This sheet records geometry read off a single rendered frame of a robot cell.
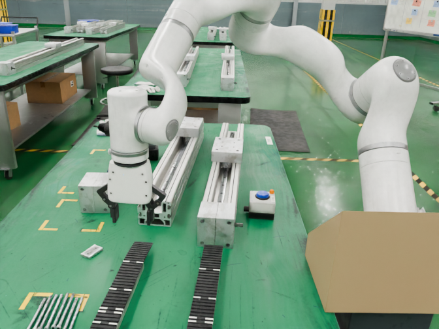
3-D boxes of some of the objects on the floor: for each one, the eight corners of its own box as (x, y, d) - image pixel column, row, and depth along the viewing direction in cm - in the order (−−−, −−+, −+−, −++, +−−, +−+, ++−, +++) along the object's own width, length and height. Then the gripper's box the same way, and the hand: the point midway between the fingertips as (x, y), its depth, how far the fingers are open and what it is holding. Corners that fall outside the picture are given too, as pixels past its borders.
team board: (362, 88, 685) (384, -41, 608) (385, 87, 700) (410, -39, 624) (432, 112, 555) (471, -48, 478) (459, 109, 571) (502, -45, 494)
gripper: (170, 151, 95) (170, 216, 102) (98, 146, 96) (102, 211, 103) (164, 164, 88) (164, 232, 95) (86, 158, 89) (92, 226, 96)
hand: (132, 217), depth 99 cm, fingers open, 8 cm apart
